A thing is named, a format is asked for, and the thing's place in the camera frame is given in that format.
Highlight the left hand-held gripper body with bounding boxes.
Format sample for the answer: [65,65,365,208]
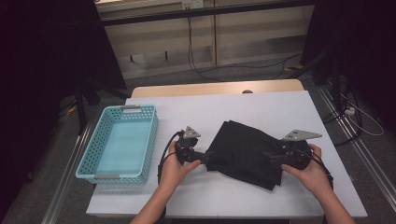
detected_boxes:
[174,125,203,166]

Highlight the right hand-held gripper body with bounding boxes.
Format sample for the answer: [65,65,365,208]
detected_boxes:
[270,129,323,172]

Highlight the black pants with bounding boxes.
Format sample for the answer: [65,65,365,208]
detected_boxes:
[205,119,289,191]

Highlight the light blue plastic basket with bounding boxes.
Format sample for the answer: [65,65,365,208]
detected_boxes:
[75,105,160,185]

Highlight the person's left hand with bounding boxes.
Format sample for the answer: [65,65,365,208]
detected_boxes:
[158,141,203,192]

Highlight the person's right hand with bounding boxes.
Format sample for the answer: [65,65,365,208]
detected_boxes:
[280,143,334,201]

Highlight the black metal stand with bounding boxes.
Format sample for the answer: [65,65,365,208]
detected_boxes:
[288,50,344,113]

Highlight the black tripod stand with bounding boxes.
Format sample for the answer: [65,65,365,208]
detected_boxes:
[74,77,132,136]

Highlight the narrow black curtain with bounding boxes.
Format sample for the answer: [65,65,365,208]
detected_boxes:
[300,0,396,132]

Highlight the black horizontal bar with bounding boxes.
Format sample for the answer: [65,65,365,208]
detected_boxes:
[101,0,316,27]

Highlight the wide black curtain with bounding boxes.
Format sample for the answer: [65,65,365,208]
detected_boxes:
[0,0,129,216]

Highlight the right hand-held gripper black cable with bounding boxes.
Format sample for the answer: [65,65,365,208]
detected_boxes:
[295,148,334,224]

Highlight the hand-held gripper black cable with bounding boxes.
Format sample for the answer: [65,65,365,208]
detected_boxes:
[157,130,185,224]
[295,148,334,224]

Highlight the left hand-held gripper black cable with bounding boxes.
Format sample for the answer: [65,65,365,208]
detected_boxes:
[157,130,185,224]

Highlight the black cable bundle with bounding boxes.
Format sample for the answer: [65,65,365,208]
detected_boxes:
[321,90,363,147]

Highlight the white floor cable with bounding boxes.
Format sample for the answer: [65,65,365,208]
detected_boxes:
[340,92,386,137]

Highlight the metal floor rail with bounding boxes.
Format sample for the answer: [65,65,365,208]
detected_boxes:
[317,83,396,203]
[40,122,94,224]

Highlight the long black floor cable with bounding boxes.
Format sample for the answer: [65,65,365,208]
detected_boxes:
[199,52,304,80]

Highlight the black hanging cable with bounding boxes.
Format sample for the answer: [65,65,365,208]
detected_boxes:
[186,15,225,83]

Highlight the white wall socket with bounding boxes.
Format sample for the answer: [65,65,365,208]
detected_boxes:
[181,0,205,9]

